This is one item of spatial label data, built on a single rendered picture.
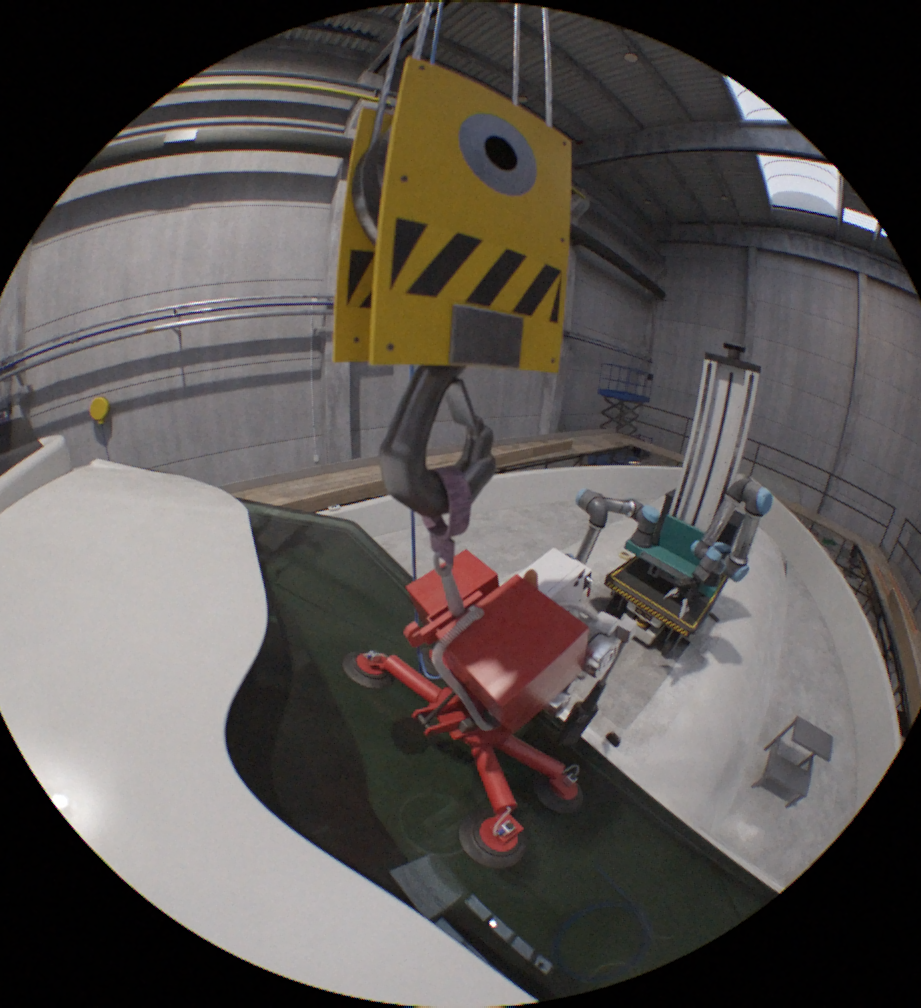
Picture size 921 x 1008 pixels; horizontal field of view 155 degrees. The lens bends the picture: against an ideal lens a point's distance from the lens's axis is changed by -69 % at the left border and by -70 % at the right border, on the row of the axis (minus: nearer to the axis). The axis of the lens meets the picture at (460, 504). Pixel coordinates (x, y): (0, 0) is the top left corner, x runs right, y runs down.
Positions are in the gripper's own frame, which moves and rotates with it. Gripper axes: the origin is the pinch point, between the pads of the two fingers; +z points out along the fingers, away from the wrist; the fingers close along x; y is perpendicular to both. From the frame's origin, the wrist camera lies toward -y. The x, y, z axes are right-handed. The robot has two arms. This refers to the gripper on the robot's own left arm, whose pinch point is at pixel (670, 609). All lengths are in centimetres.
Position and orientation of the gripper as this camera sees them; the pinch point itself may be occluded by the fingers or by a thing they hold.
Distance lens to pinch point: 178.5
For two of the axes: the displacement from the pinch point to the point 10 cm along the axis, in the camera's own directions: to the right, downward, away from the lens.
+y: 8.8, 4.1, 2.3
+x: -0.7, -3.8, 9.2
